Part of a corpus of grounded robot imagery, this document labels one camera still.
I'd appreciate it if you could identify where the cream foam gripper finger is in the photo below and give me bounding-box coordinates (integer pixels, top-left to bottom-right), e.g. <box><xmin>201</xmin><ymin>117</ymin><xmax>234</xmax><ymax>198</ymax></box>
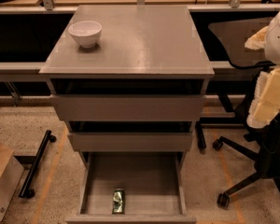
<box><xmin>245</xmin><ymin>26</ymin><xmax>268</xmax><ymax>50</ymax></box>
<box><xmin>246</xmin><ymin>66</ymin><xmax>280</xmax><ymax>129</ymax></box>

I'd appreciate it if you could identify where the green crushed can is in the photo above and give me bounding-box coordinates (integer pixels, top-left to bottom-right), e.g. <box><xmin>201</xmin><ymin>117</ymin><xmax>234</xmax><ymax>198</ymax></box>
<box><xmin>112</xmin><ymin>189</ymin><xmax>125</xmax><ymax>215</ymax></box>

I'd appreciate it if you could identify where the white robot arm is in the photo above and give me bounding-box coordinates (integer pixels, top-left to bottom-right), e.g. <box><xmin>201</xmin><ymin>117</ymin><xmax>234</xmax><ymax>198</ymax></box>
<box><xmin>245</xmin><ymin>11</ymin><xmax>280</xmax><ymax>129</ymax></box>

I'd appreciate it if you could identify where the grey drawer cabinet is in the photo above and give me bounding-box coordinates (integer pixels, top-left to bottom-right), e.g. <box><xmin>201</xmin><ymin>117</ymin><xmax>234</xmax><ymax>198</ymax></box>
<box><xmin>42</xmin><ymin>6</ymin><xmax>214</xmax><ymax>224</ymax></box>

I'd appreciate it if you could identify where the bottom open grey drawer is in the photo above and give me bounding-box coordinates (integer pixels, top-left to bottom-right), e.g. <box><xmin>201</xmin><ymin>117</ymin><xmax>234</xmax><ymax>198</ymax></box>
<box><xmin>66</xmin><ymin>152</ymin><xmax>196</xmax><ymax>224</ymax></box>

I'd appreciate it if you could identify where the middle grey drawer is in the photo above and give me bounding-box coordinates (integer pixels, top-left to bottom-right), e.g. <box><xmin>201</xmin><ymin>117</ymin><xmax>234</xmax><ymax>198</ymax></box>
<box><xmin>68</xmin><ymin>133</ymin><xmax>192</xmax><ymax>152</ymax></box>

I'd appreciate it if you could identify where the top grey drawer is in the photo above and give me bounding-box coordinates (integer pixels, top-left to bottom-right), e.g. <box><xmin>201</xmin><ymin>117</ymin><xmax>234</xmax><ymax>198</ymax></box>
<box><xmin>50</xmin><ymin>95</ymin><xmax>204</xmax><ymax>121</ymax></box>

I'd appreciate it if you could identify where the black office chair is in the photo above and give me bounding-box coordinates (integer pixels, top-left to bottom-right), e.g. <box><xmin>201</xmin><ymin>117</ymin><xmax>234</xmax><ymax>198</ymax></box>
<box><xmin>213</xmin><ymin>12</ymin><xmax>280</xmax><ymax>208</ymax></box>

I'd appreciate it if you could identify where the white ceramic bowl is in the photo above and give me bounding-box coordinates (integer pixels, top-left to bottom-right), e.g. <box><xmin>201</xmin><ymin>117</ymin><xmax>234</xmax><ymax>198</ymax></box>
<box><xmin>68</xmin><ymin>21</ymin><xmax>103</xmax><ymax>48</ymax></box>

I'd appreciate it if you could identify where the black wheeled leg bar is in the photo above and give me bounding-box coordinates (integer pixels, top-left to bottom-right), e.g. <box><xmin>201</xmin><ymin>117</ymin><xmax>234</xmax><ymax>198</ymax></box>
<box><xmin>16</xmin><ymin>130</ymin><xmax>57</xmax><ymax>199</ymax></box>

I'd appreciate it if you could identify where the cardboard box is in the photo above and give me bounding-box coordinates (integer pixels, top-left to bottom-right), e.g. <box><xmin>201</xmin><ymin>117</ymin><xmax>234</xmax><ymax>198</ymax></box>
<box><xmin>0</xmin><ymin>142</ymin><xmax>23</xmax><ymax>221</ymax></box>

